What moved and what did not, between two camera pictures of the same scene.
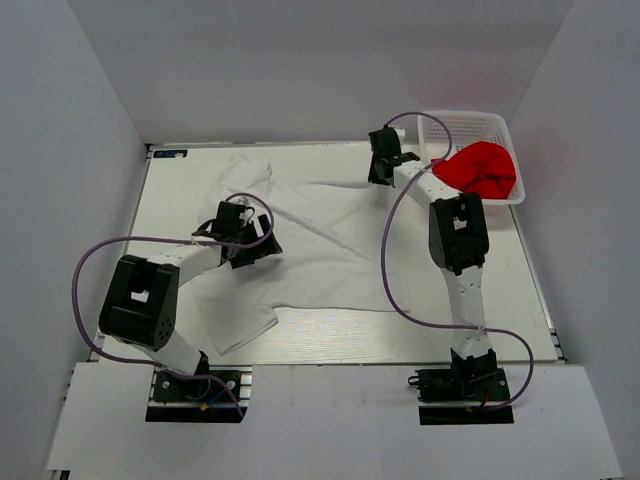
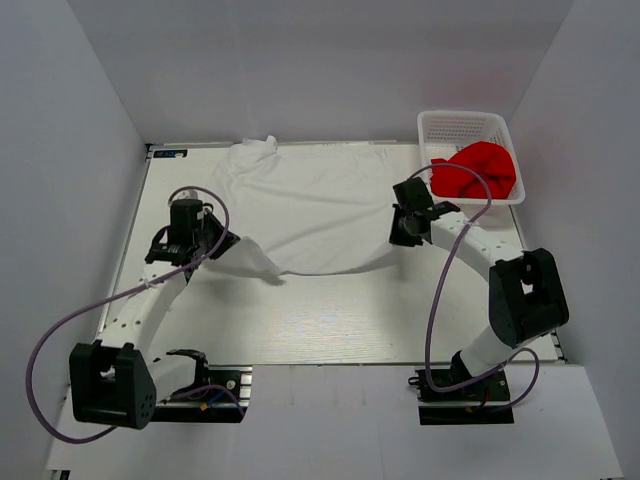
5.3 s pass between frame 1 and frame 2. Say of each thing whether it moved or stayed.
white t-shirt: moved
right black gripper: moved
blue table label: stayed
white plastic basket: stayed
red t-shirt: stayed
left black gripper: moved
